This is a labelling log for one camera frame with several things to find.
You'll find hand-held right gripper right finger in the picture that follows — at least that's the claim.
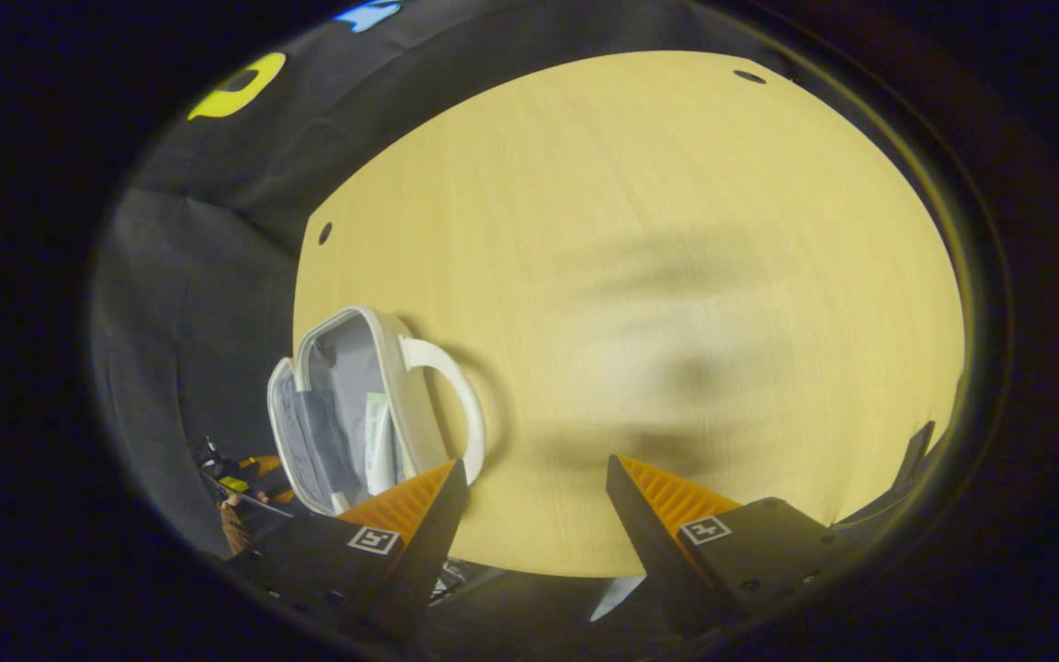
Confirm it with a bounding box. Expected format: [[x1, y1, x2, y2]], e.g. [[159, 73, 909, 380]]
[[606, 454, 848, 637]]

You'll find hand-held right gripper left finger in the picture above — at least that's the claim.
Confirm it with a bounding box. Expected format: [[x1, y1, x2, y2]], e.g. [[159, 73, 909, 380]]
[[226, 460, 470, 637]]

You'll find pale green skin care tube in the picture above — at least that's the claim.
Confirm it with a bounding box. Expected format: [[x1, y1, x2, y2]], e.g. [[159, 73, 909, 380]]
[[362, 394, 407, 497]]

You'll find black backdrop cloth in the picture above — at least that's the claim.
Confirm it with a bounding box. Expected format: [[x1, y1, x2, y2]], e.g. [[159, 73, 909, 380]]
[[91, 0, 769, 557]]

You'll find dark flat panel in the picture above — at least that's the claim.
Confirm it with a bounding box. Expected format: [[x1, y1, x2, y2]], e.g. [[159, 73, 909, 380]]
[[835, 421, 938, 532]]

